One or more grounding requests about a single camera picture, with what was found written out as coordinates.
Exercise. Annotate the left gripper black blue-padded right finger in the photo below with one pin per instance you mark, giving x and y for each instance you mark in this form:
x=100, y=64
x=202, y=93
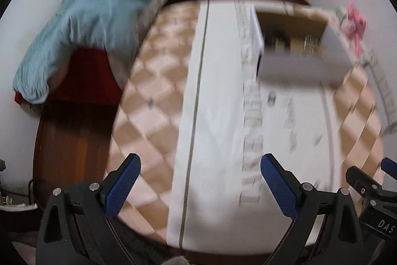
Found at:
x=339, y=239

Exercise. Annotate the checkered printed tablecloth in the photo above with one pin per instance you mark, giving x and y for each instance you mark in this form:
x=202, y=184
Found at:
x=200, y=121

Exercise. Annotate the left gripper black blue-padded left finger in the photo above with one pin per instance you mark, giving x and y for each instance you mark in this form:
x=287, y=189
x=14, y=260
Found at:
x=76, y=227

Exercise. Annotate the white power strip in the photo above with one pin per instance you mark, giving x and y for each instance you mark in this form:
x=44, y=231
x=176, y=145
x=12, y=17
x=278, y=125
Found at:
x=385, y=100

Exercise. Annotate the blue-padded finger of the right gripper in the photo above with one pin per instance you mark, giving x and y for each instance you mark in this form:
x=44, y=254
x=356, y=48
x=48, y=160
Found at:
x=389, y=167

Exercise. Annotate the teal blue duvet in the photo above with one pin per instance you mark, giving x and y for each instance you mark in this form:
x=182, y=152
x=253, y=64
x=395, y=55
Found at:
x=101, y=24

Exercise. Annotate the pink panther plush toy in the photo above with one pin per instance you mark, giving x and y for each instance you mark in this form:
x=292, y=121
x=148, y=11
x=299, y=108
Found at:
x=353, y=26

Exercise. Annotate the black smart watch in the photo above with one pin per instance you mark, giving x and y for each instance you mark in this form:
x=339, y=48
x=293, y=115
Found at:
x=277, y=40

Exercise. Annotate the white cardboard box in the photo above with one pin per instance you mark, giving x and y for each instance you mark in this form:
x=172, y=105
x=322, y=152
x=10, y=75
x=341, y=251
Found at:
x=318, y=52

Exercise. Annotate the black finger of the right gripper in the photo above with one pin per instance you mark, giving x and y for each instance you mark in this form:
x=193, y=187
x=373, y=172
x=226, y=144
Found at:
x=363, y=184

